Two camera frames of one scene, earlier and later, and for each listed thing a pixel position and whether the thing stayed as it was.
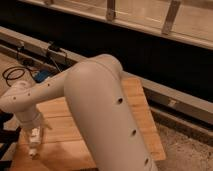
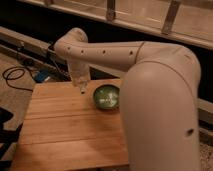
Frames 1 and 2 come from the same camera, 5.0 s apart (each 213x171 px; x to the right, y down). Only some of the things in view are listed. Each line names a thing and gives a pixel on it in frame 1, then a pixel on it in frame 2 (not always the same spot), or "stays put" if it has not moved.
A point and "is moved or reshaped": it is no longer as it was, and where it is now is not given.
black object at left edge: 7,138 stays put
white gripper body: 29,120 to 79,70
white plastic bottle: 34,140 is moved or reshaped
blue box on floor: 42,74 stays put
